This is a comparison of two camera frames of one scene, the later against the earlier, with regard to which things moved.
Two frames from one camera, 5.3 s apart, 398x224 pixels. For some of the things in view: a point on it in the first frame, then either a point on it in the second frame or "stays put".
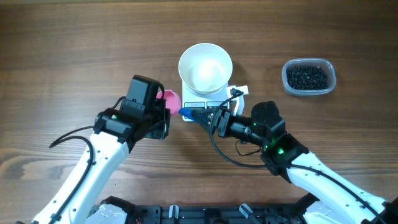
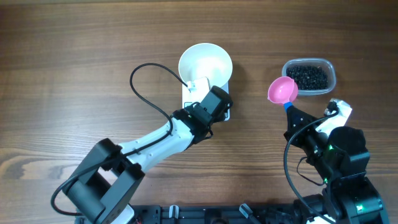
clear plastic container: x=308 y=76 stays put
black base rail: x=215 y=214 stays put
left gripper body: x=157 y=117 -> x=220 y=119
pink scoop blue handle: x=173 y=102 -> x=283 y=90
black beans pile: x=307 y=78 stays put
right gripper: x=227 y=117 -> x=293 y=124
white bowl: x=206 y=68 stays put
